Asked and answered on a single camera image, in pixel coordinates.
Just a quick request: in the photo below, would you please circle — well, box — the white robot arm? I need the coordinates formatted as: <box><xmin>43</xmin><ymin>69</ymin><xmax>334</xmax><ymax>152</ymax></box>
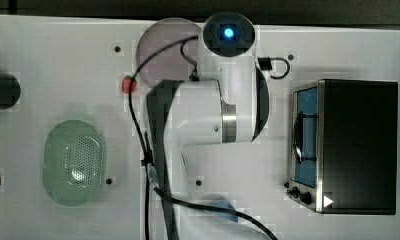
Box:
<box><xmin>145</xmin><ymin>12</ymin><xmax>269</xmax><ymax>240</ymax></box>

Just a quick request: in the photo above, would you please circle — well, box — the green oval strainer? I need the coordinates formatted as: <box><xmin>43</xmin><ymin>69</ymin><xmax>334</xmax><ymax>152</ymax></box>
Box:
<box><xmin>42</xmin><ymin>120</ymin><xmax>105</xmax><ymax>206</ymax></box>

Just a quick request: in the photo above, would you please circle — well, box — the grey round plate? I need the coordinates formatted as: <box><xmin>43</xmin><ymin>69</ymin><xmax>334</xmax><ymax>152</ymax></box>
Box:
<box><xmin>136</xmin><ymin>18</ymin><xmax>201</xmax><ymax>88</ymax></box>

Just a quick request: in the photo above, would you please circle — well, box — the toy strawberry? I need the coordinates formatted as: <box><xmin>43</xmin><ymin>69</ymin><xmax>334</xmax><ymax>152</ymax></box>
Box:
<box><xmin>121</xmin><ymin>75</ymin><xmax>137</xmax><ymax>94</ymax></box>

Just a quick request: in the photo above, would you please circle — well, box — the blue bowl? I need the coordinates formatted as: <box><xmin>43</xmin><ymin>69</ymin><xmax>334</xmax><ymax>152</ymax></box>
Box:
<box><xmin>209</xmin><ymin>199</ymin><xmax>238</xmax><ymax>223</ymax></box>

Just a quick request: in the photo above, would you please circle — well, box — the black toaster oven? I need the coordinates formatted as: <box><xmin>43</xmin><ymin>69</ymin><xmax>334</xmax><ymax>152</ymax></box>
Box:
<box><xmin>284</xmin><ymin>79</ymin><xmax>398</xmax><ymax>215</ymax></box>

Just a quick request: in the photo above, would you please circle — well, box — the black cylindrical cup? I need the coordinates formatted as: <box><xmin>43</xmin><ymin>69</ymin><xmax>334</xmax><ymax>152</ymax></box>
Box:
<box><xmin>0</xmin><ymin>72</ymin><xmax>21</xmax><ymax>110</ymax></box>

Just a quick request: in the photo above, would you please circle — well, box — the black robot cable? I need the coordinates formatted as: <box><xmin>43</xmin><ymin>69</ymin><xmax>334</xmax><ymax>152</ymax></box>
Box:
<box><xmin>127</xmin><ymin>34</ymin><xmax>279</xmax><ymax>240</ymax></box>

